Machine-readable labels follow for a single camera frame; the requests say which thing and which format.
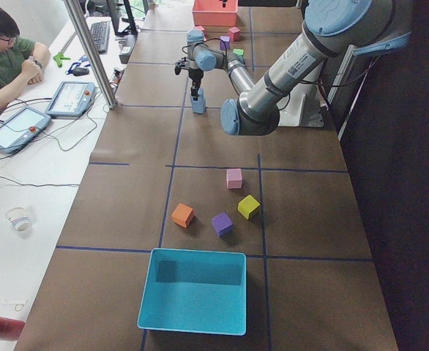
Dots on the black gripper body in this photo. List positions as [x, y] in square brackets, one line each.
[195, 75]

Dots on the light blue foam block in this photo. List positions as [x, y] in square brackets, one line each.
[198, 106]
[201, 96]

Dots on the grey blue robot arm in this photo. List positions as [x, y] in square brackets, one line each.
[329, 28]

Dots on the far purple foam block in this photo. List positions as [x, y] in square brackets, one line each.
[225, 43]

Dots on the purple foam block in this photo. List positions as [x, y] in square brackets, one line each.
[222, 224]
[225, 43]

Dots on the far green foam block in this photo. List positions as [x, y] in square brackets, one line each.
[238, 52]

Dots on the red plastic bin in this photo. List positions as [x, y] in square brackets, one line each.
[215, 13]

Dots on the computer monitor stand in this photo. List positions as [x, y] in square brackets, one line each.
[122, 18]

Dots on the near pink foam block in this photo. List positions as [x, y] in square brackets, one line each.
[234, 178]

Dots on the black keyboard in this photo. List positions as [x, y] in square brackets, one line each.
[100, 35]

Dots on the black computer mouse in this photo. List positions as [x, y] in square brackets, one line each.
[80, 71]

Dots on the far teach pendant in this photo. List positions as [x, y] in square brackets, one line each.
[71, 100]

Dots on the teach pendant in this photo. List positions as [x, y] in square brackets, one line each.
[21, 128]
[71, 100]

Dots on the near orange foam block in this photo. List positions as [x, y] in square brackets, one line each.
[182, 215]

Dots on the near yellow foam block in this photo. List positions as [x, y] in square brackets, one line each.
[248, 207]

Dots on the near purple foam block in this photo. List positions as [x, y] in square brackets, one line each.
[222, 224]

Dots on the green plastic tool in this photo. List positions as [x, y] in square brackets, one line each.
[59, 58]

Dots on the near teach pendant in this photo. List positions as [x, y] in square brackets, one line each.
[21, 128]

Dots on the seated person green shirt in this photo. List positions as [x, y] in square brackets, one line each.
[22, 61]

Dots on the blue plastic bin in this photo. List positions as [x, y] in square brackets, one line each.
[195, 291]

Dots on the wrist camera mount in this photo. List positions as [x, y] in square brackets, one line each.
[181, 64]

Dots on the aluminium frame post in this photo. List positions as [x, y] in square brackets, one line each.
[81, 29]

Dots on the white mounting post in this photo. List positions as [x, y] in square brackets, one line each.
[301, 108]

